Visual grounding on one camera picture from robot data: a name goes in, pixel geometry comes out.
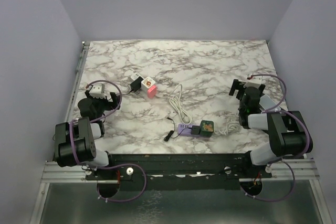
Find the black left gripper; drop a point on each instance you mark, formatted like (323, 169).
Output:
(114, 104)

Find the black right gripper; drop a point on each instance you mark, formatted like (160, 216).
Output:
(240, 86)

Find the dark green charger block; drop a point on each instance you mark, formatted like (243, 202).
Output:
(206, 128)

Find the small black adapter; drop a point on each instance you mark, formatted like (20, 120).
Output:
(195, 130)

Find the white cube socket adapter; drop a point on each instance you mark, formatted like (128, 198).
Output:
(147, 83)

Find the pink plug adapter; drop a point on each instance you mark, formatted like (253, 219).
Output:
(152, 91)

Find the purple power strip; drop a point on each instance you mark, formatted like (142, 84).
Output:
(185, 130)

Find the black power adapter brick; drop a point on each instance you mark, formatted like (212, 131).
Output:
(136, 84)

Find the white power strip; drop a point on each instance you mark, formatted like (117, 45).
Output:
(135, 76)

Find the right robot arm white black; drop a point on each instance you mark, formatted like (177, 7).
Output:
(288, 135)

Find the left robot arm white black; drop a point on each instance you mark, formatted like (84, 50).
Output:
(74, 142)

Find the grey rectangular box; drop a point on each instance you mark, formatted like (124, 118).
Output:
(266, 103)

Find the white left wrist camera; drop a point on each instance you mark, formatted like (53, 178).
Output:
(97, 91)

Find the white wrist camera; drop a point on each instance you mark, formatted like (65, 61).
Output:
(97, 91)
(255, 78)

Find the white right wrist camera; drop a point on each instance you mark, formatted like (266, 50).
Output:
(255, 78)

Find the aluminium frame left rail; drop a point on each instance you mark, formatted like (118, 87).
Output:
(78, 75)

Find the black mounting base rail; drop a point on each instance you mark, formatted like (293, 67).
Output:
(175, 172)

